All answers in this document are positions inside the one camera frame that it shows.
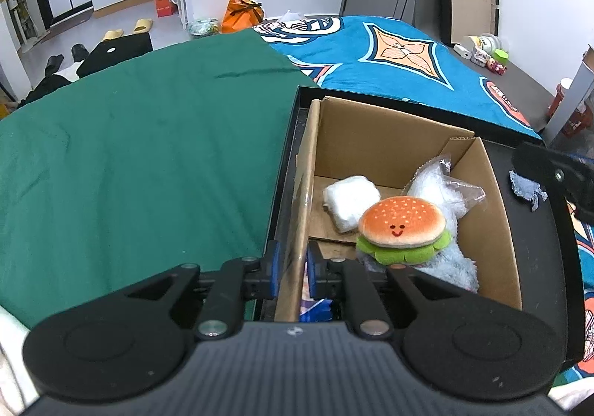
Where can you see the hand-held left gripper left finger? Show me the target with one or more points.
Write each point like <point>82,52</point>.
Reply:
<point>274,267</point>

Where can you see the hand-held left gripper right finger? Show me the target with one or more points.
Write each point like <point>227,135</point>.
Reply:
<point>312,272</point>

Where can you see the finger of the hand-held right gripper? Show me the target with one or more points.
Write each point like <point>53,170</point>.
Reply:
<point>543,165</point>

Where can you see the white plastic-wrapped soft pack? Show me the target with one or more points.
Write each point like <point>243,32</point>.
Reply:
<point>348,202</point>

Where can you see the burger plush toy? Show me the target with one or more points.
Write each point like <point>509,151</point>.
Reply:
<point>399,221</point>

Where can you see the black tray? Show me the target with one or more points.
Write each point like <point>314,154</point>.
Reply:
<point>543,267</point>

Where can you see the clear bag of white stuffing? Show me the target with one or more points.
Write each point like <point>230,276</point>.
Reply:
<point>431,188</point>

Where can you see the brown cardboard box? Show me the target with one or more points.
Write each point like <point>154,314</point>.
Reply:
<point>371,142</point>

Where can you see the blue denim cloth scrap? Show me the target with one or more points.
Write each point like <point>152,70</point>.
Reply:
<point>524,188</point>

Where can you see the colourful snack packet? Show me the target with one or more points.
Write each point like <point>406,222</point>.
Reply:
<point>318,309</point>

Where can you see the red printed container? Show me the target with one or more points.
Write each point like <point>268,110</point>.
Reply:
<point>574,121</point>

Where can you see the red cup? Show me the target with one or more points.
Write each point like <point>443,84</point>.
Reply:
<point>559,98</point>

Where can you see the grey cardboard column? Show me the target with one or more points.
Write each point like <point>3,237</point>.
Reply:
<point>573,96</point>

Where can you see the small green cup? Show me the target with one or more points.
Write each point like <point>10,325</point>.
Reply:
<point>500,56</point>

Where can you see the grey plush toy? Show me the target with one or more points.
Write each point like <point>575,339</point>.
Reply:
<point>459,263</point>

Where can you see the white jar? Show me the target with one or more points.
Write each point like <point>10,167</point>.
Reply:
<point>474,44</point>

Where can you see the white charger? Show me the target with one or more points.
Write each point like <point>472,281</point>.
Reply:
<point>461,51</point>

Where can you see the blue printed blanket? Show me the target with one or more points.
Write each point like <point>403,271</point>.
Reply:
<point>441,68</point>

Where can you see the green blanket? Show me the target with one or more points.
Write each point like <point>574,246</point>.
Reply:
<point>139,156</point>

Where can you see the green plastic bag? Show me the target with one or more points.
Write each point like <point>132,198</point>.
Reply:
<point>204,27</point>

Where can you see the white crumpled paper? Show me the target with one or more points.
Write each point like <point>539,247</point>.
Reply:
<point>291,16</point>

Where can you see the orange bag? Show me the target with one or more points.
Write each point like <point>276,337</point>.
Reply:
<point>241,14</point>

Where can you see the black bag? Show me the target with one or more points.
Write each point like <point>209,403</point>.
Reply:
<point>120,49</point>

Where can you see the yellow slipper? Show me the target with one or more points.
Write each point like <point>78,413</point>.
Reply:
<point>143,25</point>
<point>113,34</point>

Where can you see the black and white cloth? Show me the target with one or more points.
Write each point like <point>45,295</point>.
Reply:
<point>55,82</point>

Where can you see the black shoe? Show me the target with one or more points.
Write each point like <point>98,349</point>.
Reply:
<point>79,52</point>
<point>54,63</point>

